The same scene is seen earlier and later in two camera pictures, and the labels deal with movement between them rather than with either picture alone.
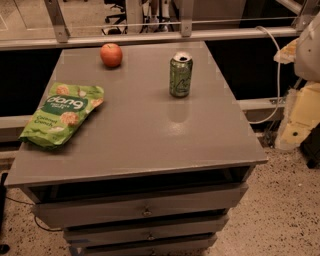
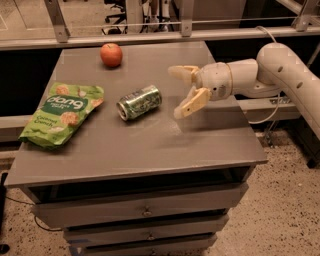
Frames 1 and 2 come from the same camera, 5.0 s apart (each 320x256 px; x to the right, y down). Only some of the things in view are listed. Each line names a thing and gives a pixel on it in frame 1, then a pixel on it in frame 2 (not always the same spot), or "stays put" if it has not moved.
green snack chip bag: [63, 107] stays put
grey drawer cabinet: [145, 173] stays put
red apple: [111, 54] stays put
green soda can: [181, 74] to [139, 102]
